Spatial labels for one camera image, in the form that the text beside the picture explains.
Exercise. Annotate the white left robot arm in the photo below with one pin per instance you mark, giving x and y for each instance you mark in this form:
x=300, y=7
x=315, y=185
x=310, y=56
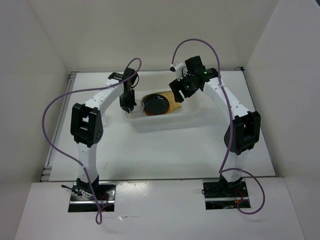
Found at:
x=87, y=126

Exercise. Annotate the black round plate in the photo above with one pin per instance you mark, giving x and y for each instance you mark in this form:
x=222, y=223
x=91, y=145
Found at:
x=156, y=103

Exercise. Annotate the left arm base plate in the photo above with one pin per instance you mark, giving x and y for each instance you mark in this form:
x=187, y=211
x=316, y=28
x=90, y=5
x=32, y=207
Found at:
x=82, y=202

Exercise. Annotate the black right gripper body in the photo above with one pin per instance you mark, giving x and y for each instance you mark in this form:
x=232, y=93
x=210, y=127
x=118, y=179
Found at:
x=187, y=82

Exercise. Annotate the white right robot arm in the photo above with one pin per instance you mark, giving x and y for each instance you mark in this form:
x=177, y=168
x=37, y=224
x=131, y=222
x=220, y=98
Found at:
x=243, y=131

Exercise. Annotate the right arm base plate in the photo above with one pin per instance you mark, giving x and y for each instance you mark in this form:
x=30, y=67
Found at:
x=216, y=199

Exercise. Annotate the translucent white plastic bin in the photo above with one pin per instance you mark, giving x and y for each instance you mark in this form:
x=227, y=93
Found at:
x=151, y=82

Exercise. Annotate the clear plastic cup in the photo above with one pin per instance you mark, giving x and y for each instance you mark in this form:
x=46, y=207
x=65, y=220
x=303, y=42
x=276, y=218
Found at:
x=138, y=109
x=104, y=119

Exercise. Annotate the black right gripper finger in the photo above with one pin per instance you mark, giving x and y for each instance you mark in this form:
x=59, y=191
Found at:
x=187, y=93
x=175, y=88

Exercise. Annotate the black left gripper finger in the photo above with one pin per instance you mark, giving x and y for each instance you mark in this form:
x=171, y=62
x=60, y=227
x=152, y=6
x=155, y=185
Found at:
x=131, y=101
x=126, y=109

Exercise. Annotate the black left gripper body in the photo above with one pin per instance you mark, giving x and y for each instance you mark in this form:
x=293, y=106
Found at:
x=125, y=99

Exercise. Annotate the orange plastic plate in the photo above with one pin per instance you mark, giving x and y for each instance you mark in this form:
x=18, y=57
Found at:
x=147, y=113

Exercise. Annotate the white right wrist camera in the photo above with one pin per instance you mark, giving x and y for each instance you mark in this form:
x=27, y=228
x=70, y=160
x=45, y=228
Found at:
x=179, y=69

